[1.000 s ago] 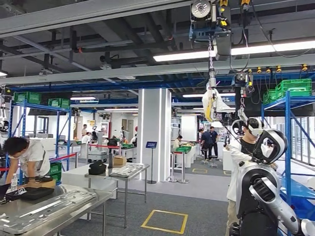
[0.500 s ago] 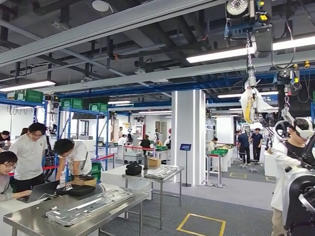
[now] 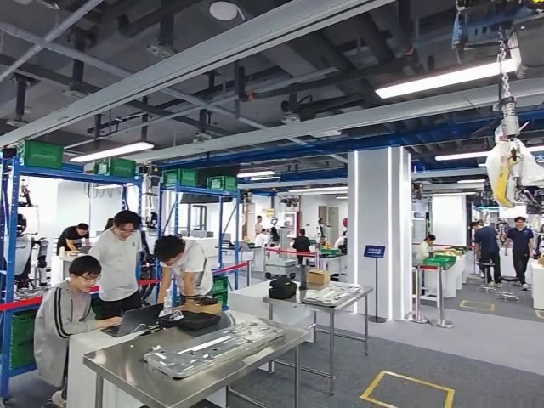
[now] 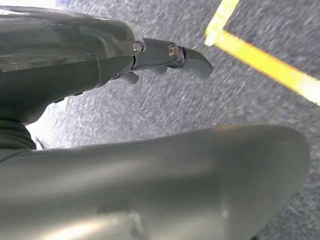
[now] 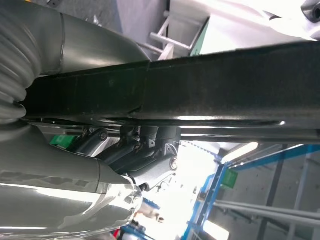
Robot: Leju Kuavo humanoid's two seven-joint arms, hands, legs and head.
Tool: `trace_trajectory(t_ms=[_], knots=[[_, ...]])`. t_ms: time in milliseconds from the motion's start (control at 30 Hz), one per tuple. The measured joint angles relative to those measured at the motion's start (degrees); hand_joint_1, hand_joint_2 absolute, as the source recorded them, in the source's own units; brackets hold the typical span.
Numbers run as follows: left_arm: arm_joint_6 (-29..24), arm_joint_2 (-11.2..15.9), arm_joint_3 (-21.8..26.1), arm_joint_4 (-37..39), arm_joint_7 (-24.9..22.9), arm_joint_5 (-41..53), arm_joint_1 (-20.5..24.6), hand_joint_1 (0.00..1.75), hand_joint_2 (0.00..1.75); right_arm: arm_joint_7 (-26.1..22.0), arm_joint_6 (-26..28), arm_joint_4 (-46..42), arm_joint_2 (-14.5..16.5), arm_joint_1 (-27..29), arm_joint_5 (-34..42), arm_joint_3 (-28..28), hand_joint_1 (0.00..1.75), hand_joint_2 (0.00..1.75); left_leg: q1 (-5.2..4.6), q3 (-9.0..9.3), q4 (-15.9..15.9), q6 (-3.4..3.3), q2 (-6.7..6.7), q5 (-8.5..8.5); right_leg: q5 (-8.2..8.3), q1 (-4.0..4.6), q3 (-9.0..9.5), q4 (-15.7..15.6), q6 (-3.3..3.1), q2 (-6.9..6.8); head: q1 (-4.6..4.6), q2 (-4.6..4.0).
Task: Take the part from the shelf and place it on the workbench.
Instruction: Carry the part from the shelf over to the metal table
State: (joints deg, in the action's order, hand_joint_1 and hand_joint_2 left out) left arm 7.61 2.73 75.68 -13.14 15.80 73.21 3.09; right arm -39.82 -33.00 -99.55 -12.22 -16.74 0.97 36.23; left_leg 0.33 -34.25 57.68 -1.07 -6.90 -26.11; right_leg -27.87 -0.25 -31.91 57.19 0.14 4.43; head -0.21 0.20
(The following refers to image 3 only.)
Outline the black white humanoid robot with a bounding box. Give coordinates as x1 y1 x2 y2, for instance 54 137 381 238
4 179 48 294

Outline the green plastic crate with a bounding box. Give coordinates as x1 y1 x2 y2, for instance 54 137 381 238
423 256 457 270
211 275 229 308
19 139 65 170
207 175 238 193
94 157 138 179
162 168 199 188
11 309 38 370

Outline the red barrier belt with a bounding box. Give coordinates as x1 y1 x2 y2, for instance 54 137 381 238
0 259 252 315

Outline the dark grey laptop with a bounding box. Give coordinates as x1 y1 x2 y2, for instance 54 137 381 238
103 303 165 339

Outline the steel hoist chain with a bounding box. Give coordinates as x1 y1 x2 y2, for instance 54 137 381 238
495 31 523 142

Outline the blue sign stand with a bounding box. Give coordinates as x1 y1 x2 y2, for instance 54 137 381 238
363 245 387 325

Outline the brown cardboard box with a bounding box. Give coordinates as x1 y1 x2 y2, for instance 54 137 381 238
182 301 223 316
306 269 332 287

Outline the blue steel shelf rack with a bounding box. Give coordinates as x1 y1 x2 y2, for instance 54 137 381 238
0 156 144 402
155 183 242 308

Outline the grey metal panel part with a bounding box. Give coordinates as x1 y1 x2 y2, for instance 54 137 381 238
143 320 285 379
300 281 363 309

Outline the steel workbench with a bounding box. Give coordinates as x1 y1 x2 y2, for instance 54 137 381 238
263 283 374 397
83 311 312 408

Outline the black plastic tray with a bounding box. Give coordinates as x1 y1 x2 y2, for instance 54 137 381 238
158 310 222 333

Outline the white yellow padded harness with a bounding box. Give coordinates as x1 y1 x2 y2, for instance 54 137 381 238
486 127 544 216

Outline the white ceiling light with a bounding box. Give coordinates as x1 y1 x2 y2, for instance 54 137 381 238
375 59 517 101
435 144 544 162
70 140 155 164

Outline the round white ceiling disc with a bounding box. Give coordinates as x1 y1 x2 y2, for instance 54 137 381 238
208 1 238 22

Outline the chrome stanchion post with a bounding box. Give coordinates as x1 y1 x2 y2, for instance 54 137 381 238
405 264 429 325
430 264 455 330

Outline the black bag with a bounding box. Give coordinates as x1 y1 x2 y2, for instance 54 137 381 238
268 275 298 301

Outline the grey overhead rail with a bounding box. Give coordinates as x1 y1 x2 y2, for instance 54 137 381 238
138 77 544 166
0 0 396 149

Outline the blue hoist trolley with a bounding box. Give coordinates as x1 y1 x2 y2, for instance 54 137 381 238
450 0 544 71

